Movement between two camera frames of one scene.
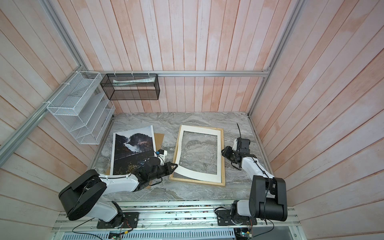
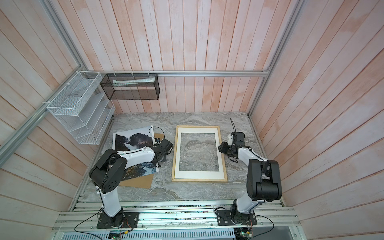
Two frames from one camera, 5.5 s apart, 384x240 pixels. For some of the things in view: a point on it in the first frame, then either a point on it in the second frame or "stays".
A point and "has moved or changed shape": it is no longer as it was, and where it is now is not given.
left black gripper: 168,166 -> 164,160
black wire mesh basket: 131,86 stays
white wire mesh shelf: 82,108 stays
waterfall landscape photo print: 130,148 stays
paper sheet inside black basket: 118,83 stays
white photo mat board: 194,173 has moved or changed shape
